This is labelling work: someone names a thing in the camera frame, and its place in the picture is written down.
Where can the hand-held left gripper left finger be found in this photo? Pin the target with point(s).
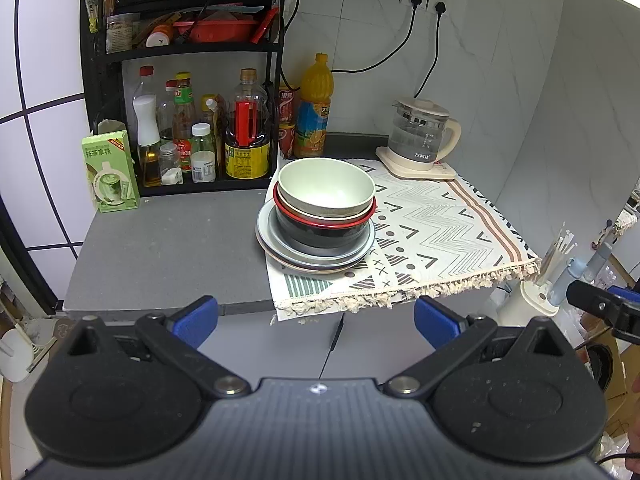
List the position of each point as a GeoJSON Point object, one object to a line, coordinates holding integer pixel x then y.
{"type": "Point", "coordinates": [197, 317]}

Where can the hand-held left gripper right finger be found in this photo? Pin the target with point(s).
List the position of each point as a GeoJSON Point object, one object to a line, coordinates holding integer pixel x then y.
{"type": "Point", "coordinates": [435, 317]}

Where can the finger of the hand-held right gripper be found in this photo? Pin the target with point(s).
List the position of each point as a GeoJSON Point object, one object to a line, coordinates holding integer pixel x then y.
{"type": "Point", "coordinates": [590, 297]}

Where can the white plate with flower print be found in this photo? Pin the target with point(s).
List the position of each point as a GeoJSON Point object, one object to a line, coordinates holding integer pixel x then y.
{"type": "Point", "coordinates": [262, 240]}

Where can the white plate with blue script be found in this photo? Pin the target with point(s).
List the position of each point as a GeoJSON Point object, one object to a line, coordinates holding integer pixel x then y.
{"type": "Point", "coordinates": [272, 232]}

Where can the red and black bowl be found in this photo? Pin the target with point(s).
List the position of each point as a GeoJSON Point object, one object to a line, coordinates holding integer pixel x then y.
{"type": "Point", "coordinates": [320, 237]}

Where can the cream bowl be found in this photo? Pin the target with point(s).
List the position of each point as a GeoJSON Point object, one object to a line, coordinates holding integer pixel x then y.
{"type": "Point", "coordinates": [285, 207]}
{"type": "Point", "coordinates": [325, 182]}

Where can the blue-grey bottle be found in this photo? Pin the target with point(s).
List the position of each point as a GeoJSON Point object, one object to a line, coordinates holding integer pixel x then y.
{"type": "Point", "coordinates": [565, 280]}

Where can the white utensil holder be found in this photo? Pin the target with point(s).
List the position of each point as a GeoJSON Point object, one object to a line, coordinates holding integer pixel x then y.
{"type": "Point", "coordinates": [525, 305]}

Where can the patterned fringed table mat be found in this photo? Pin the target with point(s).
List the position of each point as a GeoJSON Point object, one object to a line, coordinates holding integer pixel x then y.
{"type": "Point", "coordinates": [440, 230]}

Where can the small glass salt jar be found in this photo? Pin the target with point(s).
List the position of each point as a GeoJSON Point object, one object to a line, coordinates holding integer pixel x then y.
{"type": "Point", "coordinates": [170, 167]}

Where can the small white label bottle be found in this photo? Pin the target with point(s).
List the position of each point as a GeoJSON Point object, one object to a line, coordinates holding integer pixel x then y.
{"type": "Point", "coordinates": [203, 162]}

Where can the green tea carton box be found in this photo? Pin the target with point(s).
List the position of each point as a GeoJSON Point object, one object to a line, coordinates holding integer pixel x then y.
{"type": "Point", "coordinates": [110, 175]}

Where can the glass electric kettle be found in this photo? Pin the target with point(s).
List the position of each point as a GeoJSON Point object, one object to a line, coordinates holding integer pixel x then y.
{"type": "Point", "coordinates": [420, 135]}

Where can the red label sauce bottle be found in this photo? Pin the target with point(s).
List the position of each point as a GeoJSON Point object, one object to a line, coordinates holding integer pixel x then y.
{"type": "Point", "coordinates": [183, 115]}

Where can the oil bottle with white cap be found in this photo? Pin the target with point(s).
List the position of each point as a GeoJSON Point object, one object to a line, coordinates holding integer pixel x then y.
{"type": "Point", "coordinates": [146, 120]}

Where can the orange juice bottle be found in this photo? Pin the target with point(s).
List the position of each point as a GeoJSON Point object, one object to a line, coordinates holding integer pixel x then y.
{"type": "Point", "coordinates": [312, 115]}

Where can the clear bottle with red cap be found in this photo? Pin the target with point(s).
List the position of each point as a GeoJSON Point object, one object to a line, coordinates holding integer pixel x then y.
{"type": "Point", "coordinates": [146, 77]}

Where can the black metal storage rack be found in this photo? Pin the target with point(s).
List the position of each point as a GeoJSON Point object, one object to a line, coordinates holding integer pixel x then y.
{"type": "Point", "coordinates": [102, 85]}

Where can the orange bottle with white cap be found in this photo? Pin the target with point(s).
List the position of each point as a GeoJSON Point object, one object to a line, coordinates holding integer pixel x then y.
{"type": "Point", "coordinates": [161, 37]}

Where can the red plastic basket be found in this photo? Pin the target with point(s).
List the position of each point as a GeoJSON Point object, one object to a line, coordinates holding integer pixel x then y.
{"type": "Point", "coordinates": [220, 27]}

